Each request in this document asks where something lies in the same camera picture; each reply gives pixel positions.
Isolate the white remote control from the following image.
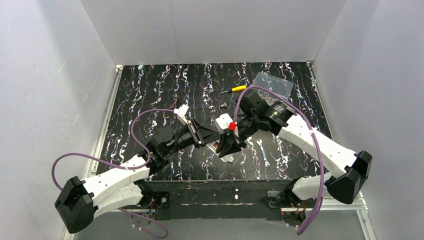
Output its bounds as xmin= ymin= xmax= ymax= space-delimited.
xmin=206 ymin=140 xmax=234 ymax=163

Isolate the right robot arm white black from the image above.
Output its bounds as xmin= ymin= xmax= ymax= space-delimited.
xmin=210 ymin=88 xmax=373 ymax=205

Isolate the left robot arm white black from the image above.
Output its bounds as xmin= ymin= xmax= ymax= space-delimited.
xmin=54 ymin=114 xmax=234 ymax=234

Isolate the silver open-end wrench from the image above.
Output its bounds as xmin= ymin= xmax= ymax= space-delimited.
xmin=256 ymin=139 xmax=271 ymax=168

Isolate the clear plastic screw box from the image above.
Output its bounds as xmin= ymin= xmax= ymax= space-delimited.
xmin=252 ymin=72 xmax=294 ymax=100

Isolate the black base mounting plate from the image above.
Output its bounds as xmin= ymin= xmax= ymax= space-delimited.
xmin=120 ymin=179 xmax=319 ymax=221

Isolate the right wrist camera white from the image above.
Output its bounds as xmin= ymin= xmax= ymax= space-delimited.
xmin=214 ymin=113 xmax=239 ymax=136

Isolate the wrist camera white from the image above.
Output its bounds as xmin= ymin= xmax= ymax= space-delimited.
xmin=173 ymin=104 xmax=189 ymax=125
xmin=214 ymin=113 xmax=239 ymax=136

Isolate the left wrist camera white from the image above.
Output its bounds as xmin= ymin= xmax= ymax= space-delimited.
xmin=173 ymin=104 xmax=189 ymax=125

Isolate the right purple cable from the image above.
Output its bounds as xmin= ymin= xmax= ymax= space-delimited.
xmin=232 ymin=85 xmax=325 ymax=237

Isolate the yellow handled screwdriver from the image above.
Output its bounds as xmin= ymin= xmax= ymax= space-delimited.
xmin=220 ymin=85 xmax=247 ymax=94

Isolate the aluminium frame rail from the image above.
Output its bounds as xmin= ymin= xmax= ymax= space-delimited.
xmin=61 ymin=65 xmax=124 ymax=240

